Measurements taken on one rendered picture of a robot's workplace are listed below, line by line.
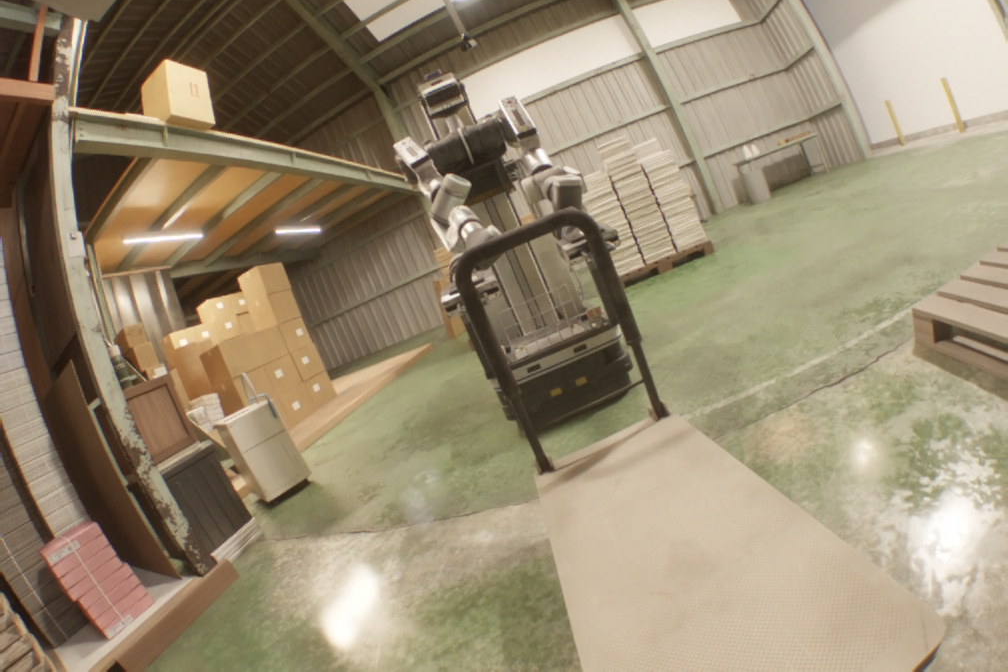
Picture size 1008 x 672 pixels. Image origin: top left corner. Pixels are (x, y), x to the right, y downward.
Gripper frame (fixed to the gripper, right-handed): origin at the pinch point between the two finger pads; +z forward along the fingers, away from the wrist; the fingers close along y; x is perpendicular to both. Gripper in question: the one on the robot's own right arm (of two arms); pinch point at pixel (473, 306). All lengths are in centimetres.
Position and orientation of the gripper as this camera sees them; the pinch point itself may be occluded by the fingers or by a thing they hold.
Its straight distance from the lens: 93.6
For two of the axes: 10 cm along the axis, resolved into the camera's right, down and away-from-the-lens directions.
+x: -3.5, -8.4, -4.1
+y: -9.2, 3.9, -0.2
